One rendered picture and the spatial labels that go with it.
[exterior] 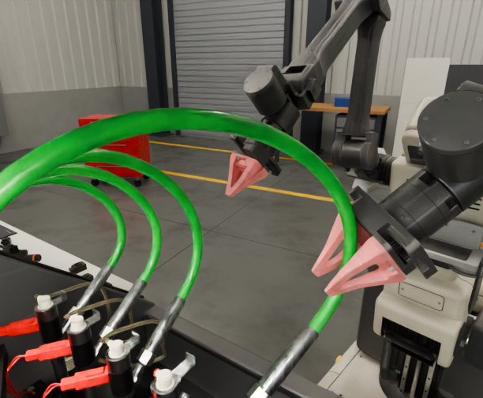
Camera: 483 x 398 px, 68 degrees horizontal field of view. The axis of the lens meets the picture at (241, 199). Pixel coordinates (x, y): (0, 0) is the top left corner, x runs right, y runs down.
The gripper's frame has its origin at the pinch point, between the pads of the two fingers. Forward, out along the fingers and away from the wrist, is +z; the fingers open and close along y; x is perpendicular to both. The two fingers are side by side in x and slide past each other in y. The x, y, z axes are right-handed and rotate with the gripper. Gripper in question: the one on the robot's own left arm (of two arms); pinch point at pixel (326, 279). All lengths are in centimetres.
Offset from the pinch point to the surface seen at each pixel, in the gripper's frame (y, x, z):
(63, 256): -58, 4, 56
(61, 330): -16.1, -7.0, 36.4
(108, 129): 3.1, -27.9, 1.4
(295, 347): 3.9, 0.6, 6.8
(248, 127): 0.7, -20.7, -4.4
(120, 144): -397, 101, 133
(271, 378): 5.3, -0.1, 10.4
